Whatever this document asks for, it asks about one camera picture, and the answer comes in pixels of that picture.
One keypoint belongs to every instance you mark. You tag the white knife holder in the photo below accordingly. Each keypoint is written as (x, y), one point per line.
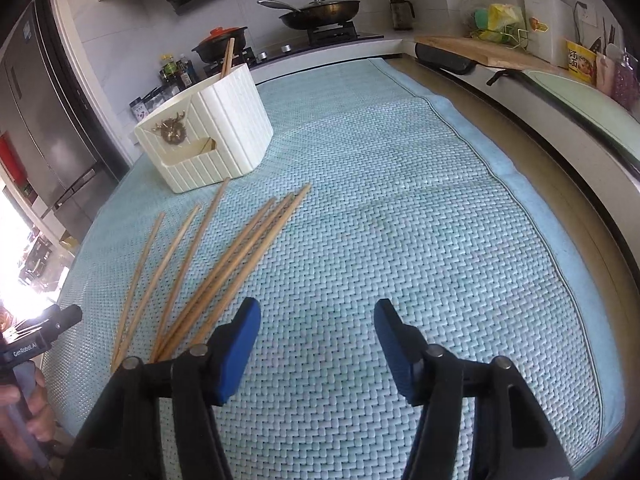
(550, 35)

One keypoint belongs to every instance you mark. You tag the dark purple bag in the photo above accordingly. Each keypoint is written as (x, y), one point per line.
(629, 82)

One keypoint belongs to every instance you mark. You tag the dark glass press jug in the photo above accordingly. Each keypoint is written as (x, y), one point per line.
(401, 15)

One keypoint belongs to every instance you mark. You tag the light green cutting board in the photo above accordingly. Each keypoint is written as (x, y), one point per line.
(590, 105)

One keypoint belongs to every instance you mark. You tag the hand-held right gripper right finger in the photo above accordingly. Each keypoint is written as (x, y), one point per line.
(395, 345)

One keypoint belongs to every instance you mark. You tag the tan wooden chopstick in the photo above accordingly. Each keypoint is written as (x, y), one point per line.
(228, 57)

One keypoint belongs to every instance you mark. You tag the dark wok with glass lid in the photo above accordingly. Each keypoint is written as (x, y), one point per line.
(320, 12)

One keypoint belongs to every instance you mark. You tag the cream ribbed utensil holder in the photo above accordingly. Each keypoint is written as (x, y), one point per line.
(220, 125)

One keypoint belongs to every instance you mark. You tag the yellow instant noodle cup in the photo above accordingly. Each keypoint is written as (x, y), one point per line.
(582, 62)

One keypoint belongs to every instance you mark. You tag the grey refrigerator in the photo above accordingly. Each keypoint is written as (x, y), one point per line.
(40, 125)

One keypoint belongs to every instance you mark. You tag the person's left hand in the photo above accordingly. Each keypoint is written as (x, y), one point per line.
(42, 410)

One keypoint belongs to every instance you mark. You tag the white jar black lid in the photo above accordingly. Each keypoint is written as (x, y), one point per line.
(137, 106)

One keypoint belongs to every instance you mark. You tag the wooden cutting board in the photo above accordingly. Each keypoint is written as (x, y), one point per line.
(490, 52)

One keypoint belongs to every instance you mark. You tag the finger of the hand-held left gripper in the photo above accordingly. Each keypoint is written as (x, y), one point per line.
(67, 316)

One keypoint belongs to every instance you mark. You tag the pink pouch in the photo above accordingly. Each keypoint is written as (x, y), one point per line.
(607, 77)

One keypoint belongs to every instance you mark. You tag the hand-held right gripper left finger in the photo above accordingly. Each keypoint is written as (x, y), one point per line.
(240, 350)

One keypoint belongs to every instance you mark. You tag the black clay pot red lid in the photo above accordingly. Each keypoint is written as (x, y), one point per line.
(215, 45)

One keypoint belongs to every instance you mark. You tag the black griddle pan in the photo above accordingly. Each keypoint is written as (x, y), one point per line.
(500, 77)

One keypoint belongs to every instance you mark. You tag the red wall hanging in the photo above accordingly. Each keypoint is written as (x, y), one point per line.
(7, 157)

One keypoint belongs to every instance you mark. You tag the black flat appliance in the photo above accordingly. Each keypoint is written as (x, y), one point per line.
(442, 60)

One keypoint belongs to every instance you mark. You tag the bunch of wooden chopsticks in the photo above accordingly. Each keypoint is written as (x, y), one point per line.
(194, 259)

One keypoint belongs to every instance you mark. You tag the light blue woven mat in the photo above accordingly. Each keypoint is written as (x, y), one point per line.
(400, 210)

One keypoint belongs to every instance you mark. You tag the black gas hob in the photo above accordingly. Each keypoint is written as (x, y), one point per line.
(295, 49)

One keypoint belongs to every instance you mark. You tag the yellow green plastic bag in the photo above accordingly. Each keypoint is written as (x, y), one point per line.
(500, 20)

